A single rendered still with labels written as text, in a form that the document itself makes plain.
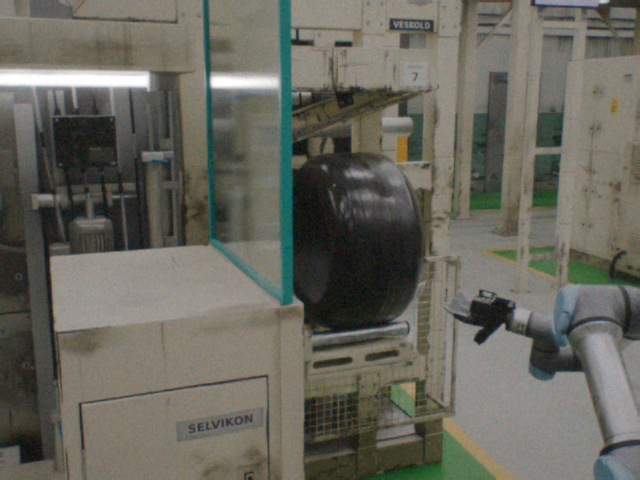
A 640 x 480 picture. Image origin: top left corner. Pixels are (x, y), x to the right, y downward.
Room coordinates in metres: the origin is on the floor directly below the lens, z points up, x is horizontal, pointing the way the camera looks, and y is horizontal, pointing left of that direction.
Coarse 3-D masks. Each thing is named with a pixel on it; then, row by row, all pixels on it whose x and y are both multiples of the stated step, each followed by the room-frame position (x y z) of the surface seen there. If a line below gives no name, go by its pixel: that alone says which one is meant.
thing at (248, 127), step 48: (240, 0) 1.35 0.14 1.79; (288, 0) 1.12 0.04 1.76; (240, 48) 1.36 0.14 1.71; (288, 48) 1.12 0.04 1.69; (240, 96) 1.36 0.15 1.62; (288, 96) 1.12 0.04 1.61; (240, 144) 1.37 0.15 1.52; (288, 144) 1.12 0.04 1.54; (240, 192) 1.38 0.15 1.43; (288, 192) 1.12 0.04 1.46; (240, 240) 1.39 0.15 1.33; (288, 240) 1.12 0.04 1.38; (288, 288) 1.12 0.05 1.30
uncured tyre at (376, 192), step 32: (320, 160) 2.10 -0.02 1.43; (352, 160) 2.07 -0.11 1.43; (384, 160) 2.10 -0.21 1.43; (320, 192) 2.01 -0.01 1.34; (352, 192) 1.95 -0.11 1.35; (384, 192) 1.98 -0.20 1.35; (320, 224) 2.42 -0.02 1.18; (352, 224) 1.90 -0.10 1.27; (384, 224) 1.92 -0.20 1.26; (416, 224) 1.96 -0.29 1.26; (320, 256) 2.39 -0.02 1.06; (352, 256) 1.88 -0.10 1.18; (384, 256) 1.91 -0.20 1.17; (416, 256) 1.95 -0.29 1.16; (320, 288) 2.31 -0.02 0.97; (352, 288) 1.89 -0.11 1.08; (384, 288) 1.92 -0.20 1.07; (320, 320) 2.04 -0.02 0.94; (352, 320) 1.97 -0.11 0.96; (384, 320) 2.04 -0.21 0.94
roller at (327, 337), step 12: (372, 324) 2.05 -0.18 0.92; (384, 324) 2.06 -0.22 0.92; (396, 324) 2.06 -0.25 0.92; (408, 324) 2.08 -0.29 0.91; (324, 336) 1.97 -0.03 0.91; (336, 336) 1.98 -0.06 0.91; (348, 336) 1.99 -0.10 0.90; (360, 336) 2.01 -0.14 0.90; (372, 336) 2.02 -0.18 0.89; (384, 336) 2.04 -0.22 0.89
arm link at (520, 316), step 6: (516, 312) 1.85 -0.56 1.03; (522, 312) 1.84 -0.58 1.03; (528, 312) 1.84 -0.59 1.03; (516, 318) 1.84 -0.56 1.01; (522, 318) 1.83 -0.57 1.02; (510, 324) 1.84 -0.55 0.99; (516, 324) 1.83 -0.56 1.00; (522, 324) 1.82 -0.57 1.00; (510, 330) 1.86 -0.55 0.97; (516, 330) 1.83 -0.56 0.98; (522, 330) 1.83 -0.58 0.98
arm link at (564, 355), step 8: (536, 352) 1.82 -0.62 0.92; (544, 352) 1.81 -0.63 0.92; (552, 352) 1.80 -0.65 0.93; (560, 352) 1.83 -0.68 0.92; (568, 352) 1.82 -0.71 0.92; (528, 360) 1.86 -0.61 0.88; (536, 360) 1.82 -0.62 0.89; (544, 360) 1.81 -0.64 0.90; (552, 360) 1.81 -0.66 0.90; (560, 360) 1.81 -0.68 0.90; (568, 360) 1.81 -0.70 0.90; (528, 368) 1.86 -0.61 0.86; (536, 368) 1.83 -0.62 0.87; (544, 368) 1.82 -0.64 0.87; (552, 368) 1.82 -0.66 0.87; (560, 368) 1.82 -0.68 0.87; (568, 368) 1.81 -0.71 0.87; (536, 376) 1.83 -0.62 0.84; (544, 376) 1.82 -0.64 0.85; (552, 376) 1.83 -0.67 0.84
